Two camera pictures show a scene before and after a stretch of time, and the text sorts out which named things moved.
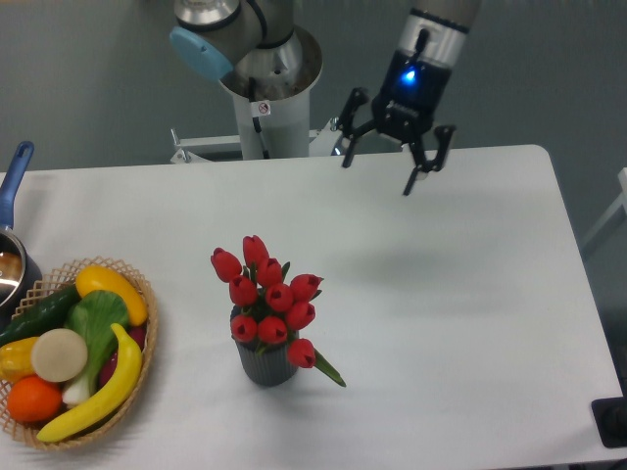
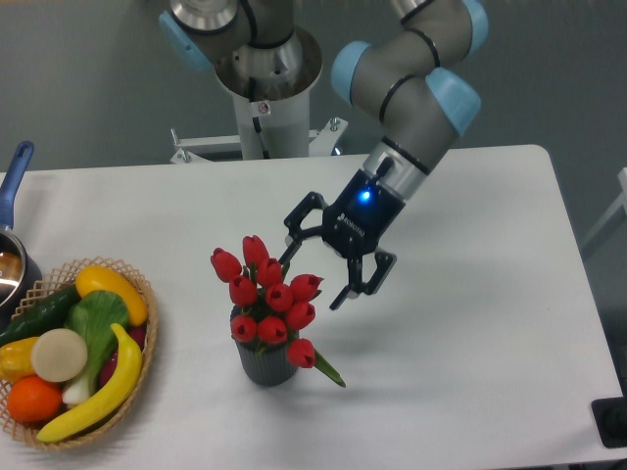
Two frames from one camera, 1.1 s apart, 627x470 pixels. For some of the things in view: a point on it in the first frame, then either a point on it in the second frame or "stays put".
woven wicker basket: x=51 y=285 stays put
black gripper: x=411 y=92 to x=354 y=224
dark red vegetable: x=137 y=334 stays put
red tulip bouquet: x=273 y=307 stays put
